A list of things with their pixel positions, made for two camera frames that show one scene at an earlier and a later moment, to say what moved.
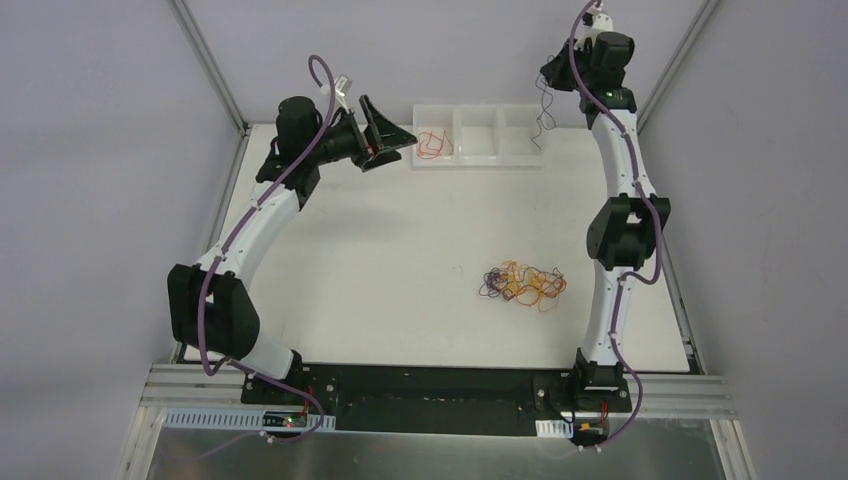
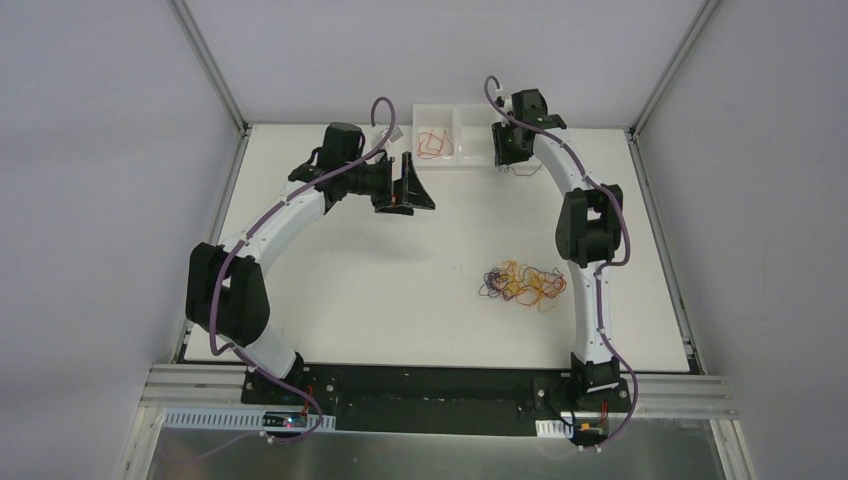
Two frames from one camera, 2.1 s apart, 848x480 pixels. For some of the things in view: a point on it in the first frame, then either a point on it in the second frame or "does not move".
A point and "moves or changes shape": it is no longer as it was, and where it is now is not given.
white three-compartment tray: (476, 136) does not move
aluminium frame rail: (170, 389) does not move
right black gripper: (565, 72) → (502, 147)
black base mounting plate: (493, 400) does not move
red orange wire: (442, 139) does not move
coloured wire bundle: (530, 286) does not move
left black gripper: (361, 138) → (391, 185)
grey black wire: (544, 109) moves or changes shape
